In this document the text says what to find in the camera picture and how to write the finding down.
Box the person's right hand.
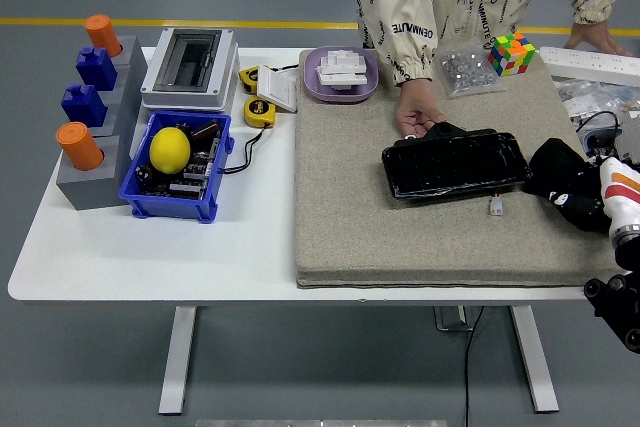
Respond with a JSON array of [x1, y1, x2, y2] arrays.
[[393, 79, 447, 139]]

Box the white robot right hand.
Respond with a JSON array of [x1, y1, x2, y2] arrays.
[[547, 155, 640, 237]]

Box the person's left hand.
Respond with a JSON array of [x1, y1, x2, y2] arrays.
[[564, 21, 634, 58]]

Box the black rag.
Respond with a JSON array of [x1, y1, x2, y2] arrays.
[[522, 137, 614, 233]]

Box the black glossy panel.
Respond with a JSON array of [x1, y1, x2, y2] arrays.
[[381, 121, 534, 208]]

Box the white power strip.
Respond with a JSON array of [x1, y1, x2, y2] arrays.
[[538, 45, 640, 87]]

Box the light blue dish of capacitors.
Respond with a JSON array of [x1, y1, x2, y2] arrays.
[[582, 129, 640, 168]]

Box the grey metal block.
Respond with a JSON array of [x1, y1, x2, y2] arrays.
[[617, 110, 640, 164]]

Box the clear bag of metal nuts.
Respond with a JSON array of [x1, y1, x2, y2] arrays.
[[438, 41, 507, 100]]

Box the clear plastic bags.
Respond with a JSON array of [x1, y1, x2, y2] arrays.
[[552, 75, 640, 123]]

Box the colourful puzzle cube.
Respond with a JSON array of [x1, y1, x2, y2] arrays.
[[487, 31, 537, 77]]

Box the purple dish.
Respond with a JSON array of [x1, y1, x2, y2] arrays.
[[303, 45, 380, 104]]

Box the grey-brown mat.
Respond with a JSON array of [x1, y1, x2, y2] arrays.
[[293, 49, 632, 290]]

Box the large yellow tape measure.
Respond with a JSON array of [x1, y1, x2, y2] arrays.
[[243, 95, 277, 128]]

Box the small yellow tape measure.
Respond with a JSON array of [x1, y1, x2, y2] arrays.
[[238, 65, 262, 94]]

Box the white table leg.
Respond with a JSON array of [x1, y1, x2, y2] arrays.
[[509, 305, 560, 414], [158, 305, 197, 417]]

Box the brown cylindrical capacitor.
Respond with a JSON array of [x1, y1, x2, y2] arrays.
[[192, 118, 223, 141]]

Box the dark circuit board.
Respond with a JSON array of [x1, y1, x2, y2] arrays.
[[137, 134, 224, 198]]

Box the yellow lemon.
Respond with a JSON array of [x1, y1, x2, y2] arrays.
[[149, 126, 192, 176]]

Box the blue plastic bin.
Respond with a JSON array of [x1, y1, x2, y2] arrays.
[[118, 110, 235, 224]]

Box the blue plastic block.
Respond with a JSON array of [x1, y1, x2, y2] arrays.
[[75, 46, 119, 92], [60, 83, 109, 128]]

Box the orange cylinder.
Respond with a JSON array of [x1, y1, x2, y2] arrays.
[[55, 121, 105, 171], [83, 14, 124, 58]]

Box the grey stepped block holder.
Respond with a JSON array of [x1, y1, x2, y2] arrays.
[[55, 35, 150, 212]]

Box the black looped cable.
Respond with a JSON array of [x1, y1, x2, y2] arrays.
[[574, 110, 622, 137]]

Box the white switch parts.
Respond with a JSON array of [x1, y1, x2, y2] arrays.
[[315, 48, 370, 93]]

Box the white wall switch plate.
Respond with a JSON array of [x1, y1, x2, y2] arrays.
[[256, 66, 300, 114]]

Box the thin black cable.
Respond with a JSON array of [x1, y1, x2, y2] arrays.
[[219, 124, 274, 176]]

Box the grey electrical enclosure box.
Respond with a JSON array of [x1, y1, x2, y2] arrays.
[[139, 27, 240, 113]]

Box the metal bracket under table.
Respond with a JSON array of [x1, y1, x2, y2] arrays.
[[432, 305, 474, 333]]

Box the black floor cable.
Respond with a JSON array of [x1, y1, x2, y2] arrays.
[[463, 305, 485, 427]]

